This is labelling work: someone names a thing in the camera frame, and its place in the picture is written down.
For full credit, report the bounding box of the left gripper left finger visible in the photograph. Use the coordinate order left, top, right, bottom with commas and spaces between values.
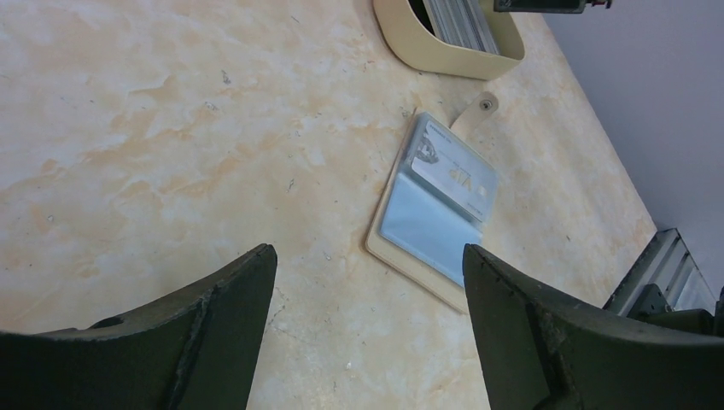
1, 244, 277, 409

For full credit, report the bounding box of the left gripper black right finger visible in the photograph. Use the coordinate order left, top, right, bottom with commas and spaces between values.
463, 244, 723, 409

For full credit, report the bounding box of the silver VIP credit card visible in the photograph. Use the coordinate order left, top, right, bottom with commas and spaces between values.
406, 113, 499, 224

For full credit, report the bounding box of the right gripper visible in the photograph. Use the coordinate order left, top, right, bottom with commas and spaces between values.
493, 0, 612, 15

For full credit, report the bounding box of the stack of cards in tray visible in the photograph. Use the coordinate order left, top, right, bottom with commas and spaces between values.
422, 0, 500, 55

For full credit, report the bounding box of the cream oval card tray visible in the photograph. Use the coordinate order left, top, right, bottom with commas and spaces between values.
372, 1, 525, 80

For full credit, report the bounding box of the aluminium frame rail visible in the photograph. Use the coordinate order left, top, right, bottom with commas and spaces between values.
604, 228, 719, 316

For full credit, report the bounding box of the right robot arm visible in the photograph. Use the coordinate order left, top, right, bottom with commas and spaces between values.
484, 15, 714, 334

